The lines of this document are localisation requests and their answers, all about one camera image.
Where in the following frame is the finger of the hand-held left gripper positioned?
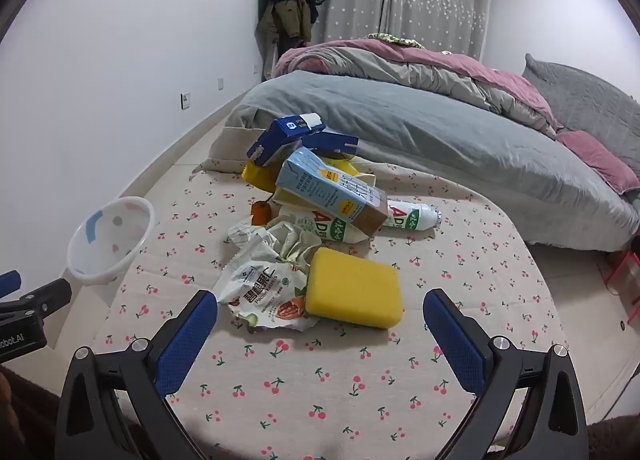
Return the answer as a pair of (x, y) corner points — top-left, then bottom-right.
(0, 278), (73, 323)
(0, 270), (23, 299)

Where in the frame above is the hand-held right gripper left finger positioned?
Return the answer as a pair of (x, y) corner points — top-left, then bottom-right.
(54, 289), (219, 460)

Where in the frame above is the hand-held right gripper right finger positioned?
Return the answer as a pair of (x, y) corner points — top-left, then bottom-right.
(422, 288), (590, 460)

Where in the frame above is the white plastic basket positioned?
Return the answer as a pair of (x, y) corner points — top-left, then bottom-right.
(66, 196), (156, 287)

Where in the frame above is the cherry print tablecloth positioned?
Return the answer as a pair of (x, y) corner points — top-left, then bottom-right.
(100, 160), (571, 460)

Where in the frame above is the white nut snack wrapper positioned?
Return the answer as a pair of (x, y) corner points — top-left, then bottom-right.
(212, 260), (321, 334)

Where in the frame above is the yellow sponge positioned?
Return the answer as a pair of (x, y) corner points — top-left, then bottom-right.
(304, 247), (404, 330)

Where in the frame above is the white drink bottle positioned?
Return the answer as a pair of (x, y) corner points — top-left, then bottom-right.
(382, 200), (442, 230)

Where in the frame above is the crumpled white plastic wrapper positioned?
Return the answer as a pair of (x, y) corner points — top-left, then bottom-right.
(227, 202), (373, 273)

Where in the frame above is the small orange object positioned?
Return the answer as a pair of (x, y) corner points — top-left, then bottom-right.
(250, 200), (274, 226)

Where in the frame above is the yellow paper bag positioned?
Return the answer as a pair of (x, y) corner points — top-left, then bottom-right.
(242, 152), (379, 207)

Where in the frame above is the beige bed sheet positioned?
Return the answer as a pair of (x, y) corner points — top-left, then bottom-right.
(206, 124), (281, 174)

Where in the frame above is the light blue drink carton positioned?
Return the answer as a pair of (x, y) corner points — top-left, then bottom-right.
(275, 146), (389, 237)

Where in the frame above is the bed with grey duvet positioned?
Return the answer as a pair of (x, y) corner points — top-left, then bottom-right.
(225, 70), (640, 252)

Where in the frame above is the dark blue cardboard box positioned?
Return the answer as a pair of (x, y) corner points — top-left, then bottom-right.
(246, 112), (360, 167)

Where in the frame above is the pink pillow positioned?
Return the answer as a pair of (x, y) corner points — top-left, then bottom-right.
(555, 130), (637, 196)

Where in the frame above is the pink quilt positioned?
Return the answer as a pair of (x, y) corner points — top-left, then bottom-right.
(272, 37), (562, 141)

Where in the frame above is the grey pillow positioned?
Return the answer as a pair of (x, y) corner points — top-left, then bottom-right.
(522, 53), (640, 142)

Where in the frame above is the floral cloth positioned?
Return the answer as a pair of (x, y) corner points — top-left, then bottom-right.
(366, 32), (427, 50)

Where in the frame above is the olive jacket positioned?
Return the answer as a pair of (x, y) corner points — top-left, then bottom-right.
(256, 0), (314, 50)

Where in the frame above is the red wire frame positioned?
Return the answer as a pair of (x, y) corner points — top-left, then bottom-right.
(602, 249), (640, 302)

